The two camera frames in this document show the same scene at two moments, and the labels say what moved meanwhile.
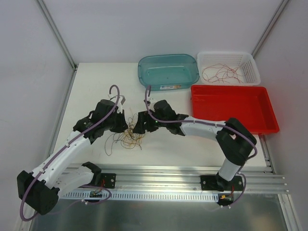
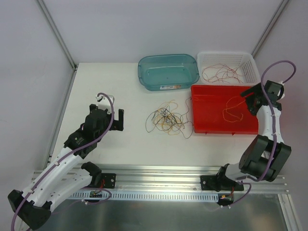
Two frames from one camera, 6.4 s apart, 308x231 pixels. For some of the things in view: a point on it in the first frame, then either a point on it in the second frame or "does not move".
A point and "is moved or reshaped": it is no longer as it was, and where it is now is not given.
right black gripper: (146, 121) → (251, 101)
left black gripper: (118, 119) does not move
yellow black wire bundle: (128, 139) is moved or reshaped
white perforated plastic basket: (230, 68) does not move
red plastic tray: (251, 105) does not move
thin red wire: (221, 72) does not move
